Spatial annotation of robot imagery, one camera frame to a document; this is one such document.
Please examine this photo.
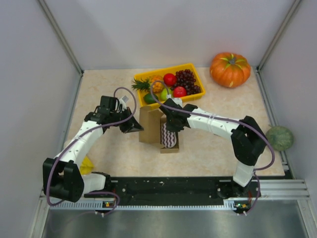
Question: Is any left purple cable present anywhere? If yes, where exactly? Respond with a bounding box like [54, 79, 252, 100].
[46, 87, 137, 216]

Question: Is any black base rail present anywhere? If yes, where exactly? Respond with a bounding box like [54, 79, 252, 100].
[83, 176, 263, 206]

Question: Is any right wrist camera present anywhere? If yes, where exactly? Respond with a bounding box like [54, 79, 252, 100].
[166, 94, 183, 107]

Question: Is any purple grey striped cloth pad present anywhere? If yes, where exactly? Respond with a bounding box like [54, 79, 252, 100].
[160, 123, 177, 149]

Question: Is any red apple back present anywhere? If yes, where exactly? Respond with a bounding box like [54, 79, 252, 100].
[163, 73, 177, 87]

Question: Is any toy pineapple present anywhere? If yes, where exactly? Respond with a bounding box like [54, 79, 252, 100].
[131, 75, 164, 93]

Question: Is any purple cable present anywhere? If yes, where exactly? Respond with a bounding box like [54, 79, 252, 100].
[46, 87, 137, 216]
[150, 81, 276, 216]

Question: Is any red apple front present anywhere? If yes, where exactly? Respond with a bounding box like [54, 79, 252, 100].
[173, 86, 187, 98]

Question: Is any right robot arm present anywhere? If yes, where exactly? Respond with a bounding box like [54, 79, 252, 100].
[159, 99, 267, 188]

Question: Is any green melon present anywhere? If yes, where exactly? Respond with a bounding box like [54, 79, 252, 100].
[265, 126, 294, 151]

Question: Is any brown cardboard express box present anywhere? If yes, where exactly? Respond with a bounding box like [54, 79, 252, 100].
[139, 106, 179, 154]

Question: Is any green pear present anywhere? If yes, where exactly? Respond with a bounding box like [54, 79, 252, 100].
[160, 88, 173, 101]

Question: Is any yellow plastic tray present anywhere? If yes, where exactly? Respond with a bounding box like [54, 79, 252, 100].
[134, 63, 206, 110]

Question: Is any red apple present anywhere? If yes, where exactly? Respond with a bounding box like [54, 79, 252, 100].
[173, 86, 187, 98]
[163, 73, 177, 87]

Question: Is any dark green lime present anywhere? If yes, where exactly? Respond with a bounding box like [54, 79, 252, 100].
[143, 93, 159, 105]

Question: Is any purple grape bunch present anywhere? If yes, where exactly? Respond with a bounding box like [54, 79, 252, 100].
[170, 69, 202, 96]

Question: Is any yellow mesh bag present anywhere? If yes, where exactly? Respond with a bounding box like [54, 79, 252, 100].
[79, 156, 94, 175]

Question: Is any orange pumpkin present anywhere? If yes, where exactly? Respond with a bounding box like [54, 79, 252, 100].
[209, 52, 251, 88]

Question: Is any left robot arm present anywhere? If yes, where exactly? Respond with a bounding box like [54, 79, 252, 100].
[43, 96, 143, 202]

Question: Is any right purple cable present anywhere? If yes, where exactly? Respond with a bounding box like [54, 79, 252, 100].
[150, 81, 276, 216]

